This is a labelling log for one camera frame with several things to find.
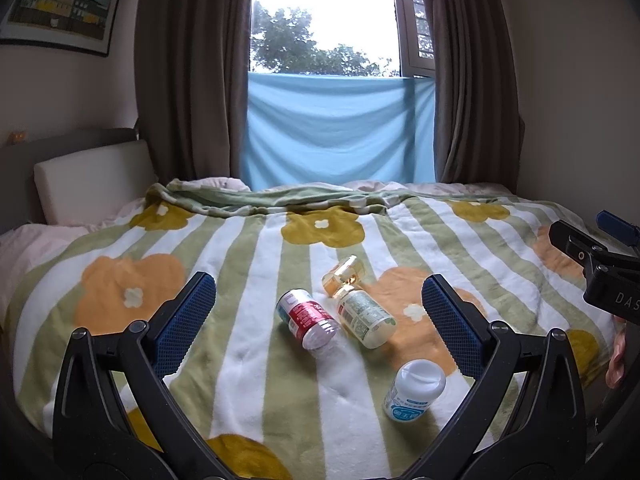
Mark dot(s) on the yellow bottle with white label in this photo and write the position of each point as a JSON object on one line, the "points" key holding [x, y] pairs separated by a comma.
{"points": [[365, 317]]}

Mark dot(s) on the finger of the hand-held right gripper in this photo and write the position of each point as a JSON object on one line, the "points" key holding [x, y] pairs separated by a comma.
{"points": [[617, 225], [572, 242]]}

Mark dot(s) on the clear bottle with red label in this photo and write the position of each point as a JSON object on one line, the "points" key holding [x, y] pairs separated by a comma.
{"points": [[306, 317]]}

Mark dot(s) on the person's right hand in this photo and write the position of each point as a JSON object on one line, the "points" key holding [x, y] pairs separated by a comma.
{"points": [[619, 360]]}

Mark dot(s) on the open window shutter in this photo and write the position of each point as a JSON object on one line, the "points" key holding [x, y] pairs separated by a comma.
{"points": [[412, 15]]}

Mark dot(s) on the grey bed headboard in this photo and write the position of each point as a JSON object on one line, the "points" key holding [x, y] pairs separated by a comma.
{"points": [[60, 140]]}

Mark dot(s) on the white bottle with blue label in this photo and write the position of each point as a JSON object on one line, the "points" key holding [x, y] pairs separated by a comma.
{"points": [[414, 391]]}

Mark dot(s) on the striped floral blanket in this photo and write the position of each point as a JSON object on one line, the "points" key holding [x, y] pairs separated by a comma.
{"points": [[280, 260]]}

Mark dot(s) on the white headboard cushion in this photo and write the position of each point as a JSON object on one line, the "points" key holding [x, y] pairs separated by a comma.
{"points": [[92, 182]]}

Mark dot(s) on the small orange figurine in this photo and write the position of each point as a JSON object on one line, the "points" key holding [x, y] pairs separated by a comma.
{"points": [[19, 136]]}

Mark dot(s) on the brown curtain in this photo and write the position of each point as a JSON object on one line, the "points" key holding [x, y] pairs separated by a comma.
{"points": [[192, 70], [472, 70]]}

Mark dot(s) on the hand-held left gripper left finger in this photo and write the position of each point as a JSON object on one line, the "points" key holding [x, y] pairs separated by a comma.
{"points": [[186, 317]]}

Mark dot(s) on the framed wall picture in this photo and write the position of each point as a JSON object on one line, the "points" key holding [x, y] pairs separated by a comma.
{"points": [[60, 2]]}

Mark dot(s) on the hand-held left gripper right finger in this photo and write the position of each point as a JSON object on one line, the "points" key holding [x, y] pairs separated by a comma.
{"points": [[450, 330]]}

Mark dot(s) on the small glossy gold jar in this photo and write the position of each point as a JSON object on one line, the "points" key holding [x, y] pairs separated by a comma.
{"points": [[345, 272]]}

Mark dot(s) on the light blue hanging cloth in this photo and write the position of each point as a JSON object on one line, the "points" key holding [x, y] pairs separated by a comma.
{"points": [[337, 127]]}

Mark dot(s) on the tree outside window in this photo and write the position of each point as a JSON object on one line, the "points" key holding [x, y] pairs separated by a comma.
{"points": [[310, 45]]}

